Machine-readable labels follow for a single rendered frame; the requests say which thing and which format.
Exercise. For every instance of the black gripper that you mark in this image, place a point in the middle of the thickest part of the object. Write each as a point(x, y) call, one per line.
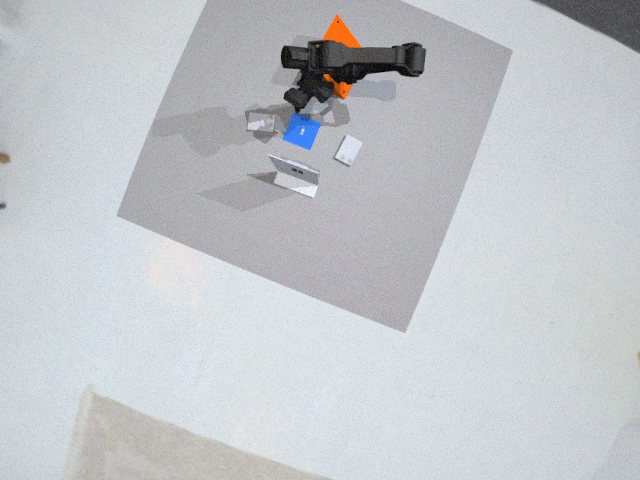
point(300, 97)

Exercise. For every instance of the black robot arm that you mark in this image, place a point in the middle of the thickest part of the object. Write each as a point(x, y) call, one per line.
point(345, 64)

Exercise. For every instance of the grey panel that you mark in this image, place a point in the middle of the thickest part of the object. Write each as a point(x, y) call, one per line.
point(295, 176)

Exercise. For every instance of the blue square marker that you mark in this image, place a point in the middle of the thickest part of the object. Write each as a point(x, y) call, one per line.
point(293, 131)

